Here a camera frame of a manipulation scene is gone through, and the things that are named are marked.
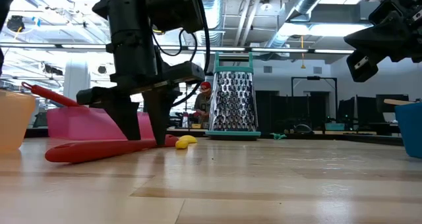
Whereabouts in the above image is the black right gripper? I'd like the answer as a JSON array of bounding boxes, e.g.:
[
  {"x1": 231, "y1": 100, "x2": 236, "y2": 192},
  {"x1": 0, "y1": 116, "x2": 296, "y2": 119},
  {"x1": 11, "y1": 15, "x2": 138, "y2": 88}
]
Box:
[{"x1": 343, "y1": 0, "x2": 422, "y2": 84}]

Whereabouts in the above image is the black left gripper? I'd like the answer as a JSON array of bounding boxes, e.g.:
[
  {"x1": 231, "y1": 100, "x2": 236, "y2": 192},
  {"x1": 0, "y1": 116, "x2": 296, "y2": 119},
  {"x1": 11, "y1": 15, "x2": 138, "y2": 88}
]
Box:
[{"x1": 76, "y1": 43, "x2": 206, "y2": 147}]

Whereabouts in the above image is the yellow silicone spoon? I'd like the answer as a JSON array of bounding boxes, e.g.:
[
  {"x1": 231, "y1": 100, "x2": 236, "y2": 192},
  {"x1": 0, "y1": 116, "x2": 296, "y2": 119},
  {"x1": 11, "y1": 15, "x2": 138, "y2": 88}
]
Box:
[{"x1": 175, "y1": 134, "x2": 198, "y2": 150}]

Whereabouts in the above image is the dark red solid spoon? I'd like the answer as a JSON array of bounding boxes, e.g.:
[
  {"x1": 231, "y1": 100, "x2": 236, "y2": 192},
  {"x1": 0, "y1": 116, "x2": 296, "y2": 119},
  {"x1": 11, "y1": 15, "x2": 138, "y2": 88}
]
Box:
[{"x1": 45, "y1": 134, "x2": 179, "y2": 164}]

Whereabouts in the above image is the red spatula wooden handle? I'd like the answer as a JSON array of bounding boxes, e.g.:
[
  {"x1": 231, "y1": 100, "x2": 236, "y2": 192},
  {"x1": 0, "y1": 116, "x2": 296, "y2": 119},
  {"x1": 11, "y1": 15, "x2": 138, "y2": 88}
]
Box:
[{"x1": 384, "y1": 98, "x2": 417, "y2": 107}]

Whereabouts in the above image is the red slotted spoon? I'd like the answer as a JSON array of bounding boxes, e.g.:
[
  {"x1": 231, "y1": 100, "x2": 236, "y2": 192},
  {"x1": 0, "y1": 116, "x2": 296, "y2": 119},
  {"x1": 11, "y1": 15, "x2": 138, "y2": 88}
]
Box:
[{"x1": 21, "y1": 81, "x2": 80, "y2": 108}]

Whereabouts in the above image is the person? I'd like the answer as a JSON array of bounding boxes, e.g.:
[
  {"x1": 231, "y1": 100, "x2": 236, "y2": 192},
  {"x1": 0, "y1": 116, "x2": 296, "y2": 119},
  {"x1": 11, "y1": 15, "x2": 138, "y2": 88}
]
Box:
[{"x1": 193, "y1": 81, "x2": 212, "y2": 125}]

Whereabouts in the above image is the pink plastic bin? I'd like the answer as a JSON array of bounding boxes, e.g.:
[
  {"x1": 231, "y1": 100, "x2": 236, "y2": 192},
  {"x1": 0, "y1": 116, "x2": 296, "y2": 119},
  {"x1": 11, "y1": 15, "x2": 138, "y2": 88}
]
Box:
[{"x1": 46, "y1": 105, "x2": 156, "y2": 141}]

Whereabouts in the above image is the white building pillar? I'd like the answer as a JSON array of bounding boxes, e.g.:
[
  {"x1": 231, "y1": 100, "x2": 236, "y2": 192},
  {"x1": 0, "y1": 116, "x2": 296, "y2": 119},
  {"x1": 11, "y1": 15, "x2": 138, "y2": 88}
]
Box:
[{"x1": 63, "y1": 59, "x2": 90, "y2": 101}]

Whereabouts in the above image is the teal metal box grater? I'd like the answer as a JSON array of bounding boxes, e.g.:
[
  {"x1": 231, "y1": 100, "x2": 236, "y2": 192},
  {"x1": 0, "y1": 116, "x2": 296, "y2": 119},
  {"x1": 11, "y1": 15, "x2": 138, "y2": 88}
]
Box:
[{"x1": 204, "y1": 51, "x2": 262, "y2": 141}]

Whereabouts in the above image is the long strip light bar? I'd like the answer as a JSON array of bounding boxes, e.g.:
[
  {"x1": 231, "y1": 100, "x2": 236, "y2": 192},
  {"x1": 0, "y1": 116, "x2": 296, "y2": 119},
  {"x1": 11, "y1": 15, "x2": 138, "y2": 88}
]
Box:
[{"x1": 0, "y1": 43, "x2": 355, "y2": 55}]

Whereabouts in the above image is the blue plastic bin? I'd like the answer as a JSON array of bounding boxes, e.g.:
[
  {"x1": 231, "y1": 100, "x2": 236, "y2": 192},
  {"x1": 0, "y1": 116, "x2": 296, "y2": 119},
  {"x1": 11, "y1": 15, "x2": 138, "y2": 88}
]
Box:
[{"x1": 394, "y1": 101, "x2": 422, "y2": 159}]

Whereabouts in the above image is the orange plastic bin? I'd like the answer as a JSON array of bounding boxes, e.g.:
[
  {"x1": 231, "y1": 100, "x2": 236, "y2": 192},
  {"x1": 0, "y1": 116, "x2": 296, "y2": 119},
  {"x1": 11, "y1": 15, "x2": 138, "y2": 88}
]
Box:
[{"x1": 0, "y1": 89, "x2": 36, "y2": 151}]

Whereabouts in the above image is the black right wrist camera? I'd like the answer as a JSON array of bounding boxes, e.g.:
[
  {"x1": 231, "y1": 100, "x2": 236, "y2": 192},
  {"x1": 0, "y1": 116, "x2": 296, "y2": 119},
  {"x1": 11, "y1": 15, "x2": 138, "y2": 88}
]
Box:
[{"x1": 368, "y1": 0, "x2": 396, "y2": 24}]

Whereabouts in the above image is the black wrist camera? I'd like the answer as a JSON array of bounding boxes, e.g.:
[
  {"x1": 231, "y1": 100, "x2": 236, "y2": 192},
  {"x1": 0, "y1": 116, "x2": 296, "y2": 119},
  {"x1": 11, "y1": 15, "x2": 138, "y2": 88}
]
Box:
[
  {"x1": 368, "y1": 0, "x2": 396, "y2": 24},
  {"x1": 146, "y1": 0, "x2": 205, "y2": 34}
]

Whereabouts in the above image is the black metal gantry frame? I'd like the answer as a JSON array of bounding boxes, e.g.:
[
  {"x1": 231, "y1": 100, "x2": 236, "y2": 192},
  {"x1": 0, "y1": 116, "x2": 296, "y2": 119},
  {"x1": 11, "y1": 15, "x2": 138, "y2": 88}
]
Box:
[{"x1": 290, "y1": 75, "x2": 339, "y2": 119}]

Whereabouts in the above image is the yellow hanging cord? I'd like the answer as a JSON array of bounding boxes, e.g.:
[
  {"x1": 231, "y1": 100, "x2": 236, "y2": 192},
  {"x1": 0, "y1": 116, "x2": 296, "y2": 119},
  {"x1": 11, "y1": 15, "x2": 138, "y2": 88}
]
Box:
[{"x1": 299, "y1": 35, "x2": 307, "y2": 70}]

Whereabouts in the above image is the black metal table frame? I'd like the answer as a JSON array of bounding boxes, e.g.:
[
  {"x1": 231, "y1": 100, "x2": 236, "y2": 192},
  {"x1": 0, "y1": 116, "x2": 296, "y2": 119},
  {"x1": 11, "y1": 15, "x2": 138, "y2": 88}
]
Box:
[{"x1": 24, "y1": 126, "x2": 406, "y2": 148}]

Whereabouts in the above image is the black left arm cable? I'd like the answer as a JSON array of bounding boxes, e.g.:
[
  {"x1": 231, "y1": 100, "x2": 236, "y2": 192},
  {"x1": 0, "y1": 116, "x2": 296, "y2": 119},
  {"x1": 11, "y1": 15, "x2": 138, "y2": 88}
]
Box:
[{"x1": 150, "y1": 0, "x2": 212, "y2": 108}]

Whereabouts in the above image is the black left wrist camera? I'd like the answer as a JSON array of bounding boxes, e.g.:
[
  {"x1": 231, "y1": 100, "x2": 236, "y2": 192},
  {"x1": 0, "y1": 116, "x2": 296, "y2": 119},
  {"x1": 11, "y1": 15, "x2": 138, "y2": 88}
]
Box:
[{"x1": 146, "y1": 0, "x2": 205, "y2": 34}]

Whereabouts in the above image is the wide silver ventilation duct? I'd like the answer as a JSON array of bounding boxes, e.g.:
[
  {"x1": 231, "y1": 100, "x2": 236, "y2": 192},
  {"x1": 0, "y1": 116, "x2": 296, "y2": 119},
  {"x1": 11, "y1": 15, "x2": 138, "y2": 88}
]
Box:
[{"x1": 200, "y1": 0, "x2": 226, "y2": 47}]

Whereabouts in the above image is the black hanging cable reel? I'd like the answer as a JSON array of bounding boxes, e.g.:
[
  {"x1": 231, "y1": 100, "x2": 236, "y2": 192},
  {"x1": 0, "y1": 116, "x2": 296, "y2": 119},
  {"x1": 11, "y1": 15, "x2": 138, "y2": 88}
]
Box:
[{"x1": 6, "y1": 15, "x2": 26, "y2": 33}]

